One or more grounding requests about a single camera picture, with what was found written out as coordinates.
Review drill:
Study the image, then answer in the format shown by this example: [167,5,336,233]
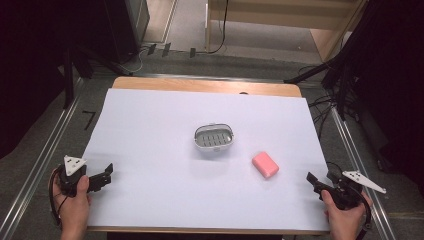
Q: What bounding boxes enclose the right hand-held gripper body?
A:
[327,170,388,211]

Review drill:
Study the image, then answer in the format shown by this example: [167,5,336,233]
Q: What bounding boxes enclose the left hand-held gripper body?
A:
[57,154,90,198]

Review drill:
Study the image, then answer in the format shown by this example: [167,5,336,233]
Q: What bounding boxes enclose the pink soap bar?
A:
[251,150,281,180]

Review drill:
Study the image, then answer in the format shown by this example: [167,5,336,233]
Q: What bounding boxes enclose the grey and white soap dish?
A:
[193,122,235,153]

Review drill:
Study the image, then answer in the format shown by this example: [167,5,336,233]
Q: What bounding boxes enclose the person's left hand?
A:
[50,168,92,236]

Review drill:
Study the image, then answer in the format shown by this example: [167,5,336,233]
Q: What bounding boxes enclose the person's right hand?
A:
[320,189,374,240]

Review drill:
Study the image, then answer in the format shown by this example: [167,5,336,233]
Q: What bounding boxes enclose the white paper sheet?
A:
[81,87,331,232]

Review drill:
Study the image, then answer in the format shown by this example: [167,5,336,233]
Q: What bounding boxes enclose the black metal stand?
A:
[61,43,134,110]

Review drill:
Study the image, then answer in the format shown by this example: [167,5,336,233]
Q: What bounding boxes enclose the black tripod stand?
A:
[283,0,394,122]

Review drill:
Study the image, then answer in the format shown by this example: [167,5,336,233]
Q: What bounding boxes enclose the black curtain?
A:
[0,0,116,160]
[346,0,424,198]

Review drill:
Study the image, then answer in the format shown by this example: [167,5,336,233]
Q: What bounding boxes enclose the black cabinet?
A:
[99,0,151,64]

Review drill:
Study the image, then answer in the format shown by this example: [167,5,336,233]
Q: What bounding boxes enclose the light wooden shelf unit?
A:
[204,0,369,63]

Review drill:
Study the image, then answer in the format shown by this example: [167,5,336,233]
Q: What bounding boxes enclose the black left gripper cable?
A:
[48,165,70,229]

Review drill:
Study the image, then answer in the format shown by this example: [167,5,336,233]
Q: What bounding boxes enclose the metal floor rail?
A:
[329,105,398,240]
[0,77,85,240]

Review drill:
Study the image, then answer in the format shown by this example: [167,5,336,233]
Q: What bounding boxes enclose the black floor cables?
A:
[297,64,361,139]

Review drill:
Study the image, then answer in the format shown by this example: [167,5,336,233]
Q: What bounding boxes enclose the white floor cable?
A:
[114,46,151,76]

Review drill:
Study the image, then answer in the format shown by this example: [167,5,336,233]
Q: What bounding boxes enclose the black hanging cable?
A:
[206,0,230,55]

